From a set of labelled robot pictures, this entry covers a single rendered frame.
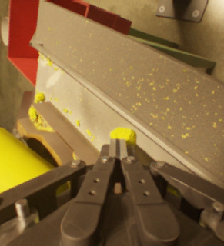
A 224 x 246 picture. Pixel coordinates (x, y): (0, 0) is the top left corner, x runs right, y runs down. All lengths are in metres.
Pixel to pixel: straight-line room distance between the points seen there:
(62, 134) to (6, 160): 0.06
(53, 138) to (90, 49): 0.10
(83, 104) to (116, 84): 0.06
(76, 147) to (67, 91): 0.07
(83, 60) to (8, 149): 0.12
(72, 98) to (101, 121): 0.05
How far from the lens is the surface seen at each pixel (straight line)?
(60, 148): 0.19
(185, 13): 1.24
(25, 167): 0.19
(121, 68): 0.17
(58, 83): 0.25
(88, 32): 0.20
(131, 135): 0.16
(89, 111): 0.20
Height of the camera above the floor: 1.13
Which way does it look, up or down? 46 degrees down
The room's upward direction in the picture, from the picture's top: 107 degrees counter-clockwise
